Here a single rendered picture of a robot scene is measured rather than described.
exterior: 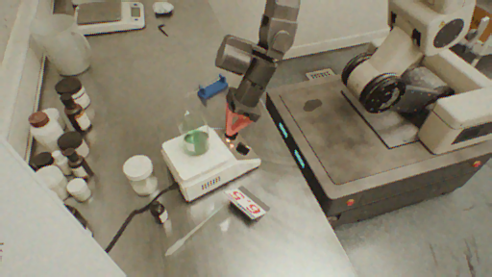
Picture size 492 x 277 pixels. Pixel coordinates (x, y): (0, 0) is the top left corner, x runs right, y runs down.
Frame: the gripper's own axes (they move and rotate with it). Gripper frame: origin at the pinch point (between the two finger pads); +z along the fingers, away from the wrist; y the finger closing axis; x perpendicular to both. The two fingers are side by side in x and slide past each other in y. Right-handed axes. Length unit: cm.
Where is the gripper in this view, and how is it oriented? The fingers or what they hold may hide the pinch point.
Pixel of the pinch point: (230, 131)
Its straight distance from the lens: 75.4
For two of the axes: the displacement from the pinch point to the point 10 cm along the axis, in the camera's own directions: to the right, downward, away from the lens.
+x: 8.9, 2.3, 4.0
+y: 1.9, 6.0, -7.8
